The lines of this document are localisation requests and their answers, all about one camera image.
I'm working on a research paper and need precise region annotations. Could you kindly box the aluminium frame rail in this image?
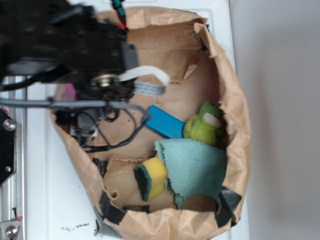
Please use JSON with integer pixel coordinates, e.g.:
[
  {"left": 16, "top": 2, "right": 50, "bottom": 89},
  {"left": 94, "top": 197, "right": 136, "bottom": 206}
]
[{"left": 0, "top": 74, "right": 28, "bottom": 240}]

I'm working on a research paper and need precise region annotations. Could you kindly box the light blue cloth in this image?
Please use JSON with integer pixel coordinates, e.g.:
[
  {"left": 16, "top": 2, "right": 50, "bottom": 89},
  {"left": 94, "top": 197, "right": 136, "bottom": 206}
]
[{"left": 155, "top": 138, "right": 228, "bottom": 209}]

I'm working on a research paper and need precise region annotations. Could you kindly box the black metal bracket plate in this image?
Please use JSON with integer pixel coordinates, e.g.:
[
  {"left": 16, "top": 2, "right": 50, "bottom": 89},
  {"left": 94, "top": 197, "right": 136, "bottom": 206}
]
[{"left": 0, "top": 108, "right": 17, "bottom": 187}]

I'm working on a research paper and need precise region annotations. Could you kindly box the brown paper bag liner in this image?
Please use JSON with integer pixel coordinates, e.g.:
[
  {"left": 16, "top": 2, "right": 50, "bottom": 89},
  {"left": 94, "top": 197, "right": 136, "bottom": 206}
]
[{"left": 55, "top": 7, "right": 252, "bottom": 240}]

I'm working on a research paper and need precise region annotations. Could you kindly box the white plastic tray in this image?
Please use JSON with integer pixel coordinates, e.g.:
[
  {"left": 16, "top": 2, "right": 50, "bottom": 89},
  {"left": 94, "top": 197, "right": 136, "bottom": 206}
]
[{"left": 23, "top": 0, "right": 235, "bottom": 240}]

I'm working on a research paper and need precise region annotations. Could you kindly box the grey braided cable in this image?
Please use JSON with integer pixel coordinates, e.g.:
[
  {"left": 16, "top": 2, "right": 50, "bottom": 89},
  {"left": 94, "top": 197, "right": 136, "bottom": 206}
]
[{"left": 0, "top": 98, "right": 153, "bottom": 153}]

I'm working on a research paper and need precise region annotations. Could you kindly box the yellow green sponge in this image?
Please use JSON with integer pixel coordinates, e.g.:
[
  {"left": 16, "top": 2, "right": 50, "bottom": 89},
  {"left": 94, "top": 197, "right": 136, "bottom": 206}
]
[{"left": 134, "top": 156, "right": 168, "bottom": 202}]

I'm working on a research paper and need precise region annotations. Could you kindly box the white flat ribbon cable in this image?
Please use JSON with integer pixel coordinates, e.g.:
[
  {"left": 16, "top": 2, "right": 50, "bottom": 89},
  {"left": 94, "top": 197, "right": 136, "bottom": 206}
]
[{"left": 119, "top": 65, "right": 172, "bottom": 96}]

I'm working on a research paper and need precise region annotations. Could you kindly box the blue rectangular block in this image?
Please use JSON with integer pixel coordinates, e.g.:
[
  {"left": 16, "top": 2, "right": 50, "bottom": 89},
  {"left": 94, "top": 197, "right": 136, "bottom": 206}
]
[{"left": 145, "top": 105, "right": 185, "bottom": 139}]

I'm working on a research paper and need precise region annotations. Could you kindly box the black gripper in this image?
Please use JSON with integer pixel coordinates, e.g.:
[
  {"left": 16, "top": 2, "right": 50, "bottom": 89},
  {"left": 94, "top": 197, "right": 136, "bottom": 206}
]
[{"left": 55, "top": 107, "right": 118, "bottom": 150}]

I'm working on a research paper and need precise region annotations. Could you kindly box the green plush frog toy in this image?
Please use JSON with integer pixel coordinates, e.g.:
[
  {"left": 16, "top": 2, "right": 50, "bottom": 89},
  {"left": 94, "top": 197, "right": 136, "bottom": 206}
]
[{"left": 183, "top": 100, "right": 226, "bottom": 147}]

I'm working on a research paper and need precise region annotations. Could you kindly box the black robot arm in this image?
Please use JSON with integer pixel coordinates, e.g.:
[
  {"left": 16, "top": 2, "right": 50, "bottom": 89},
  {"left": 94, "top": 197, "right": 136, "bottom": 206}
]
[{"left": 0, "top": 0, "right": 139, "bottom": 153}]

